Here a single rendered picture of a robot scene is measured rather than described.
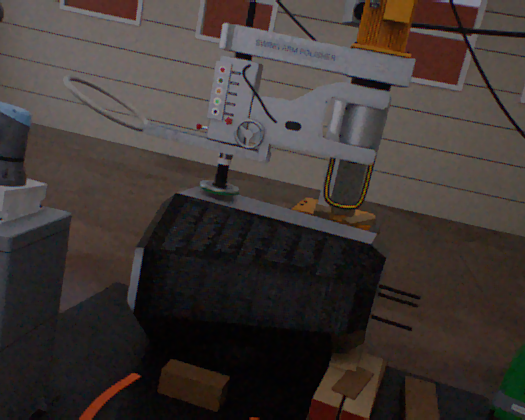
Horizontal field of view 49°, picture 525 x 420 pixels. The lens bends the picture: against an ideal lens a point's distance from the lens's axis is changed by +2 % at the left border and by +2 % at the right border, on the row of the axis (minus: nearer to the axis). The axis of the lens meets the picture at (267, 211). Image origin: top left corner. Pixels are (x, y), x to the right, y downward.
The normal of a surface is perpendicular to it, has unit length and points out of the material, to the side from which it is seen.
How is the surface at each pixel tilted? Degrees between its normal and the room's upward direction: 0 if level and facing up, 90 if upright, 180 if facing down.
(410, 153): 90
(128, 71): 90
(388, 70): 90
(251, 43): 90
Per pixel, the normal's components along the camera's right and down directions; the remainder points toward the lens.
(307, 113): -0.09, 0.21
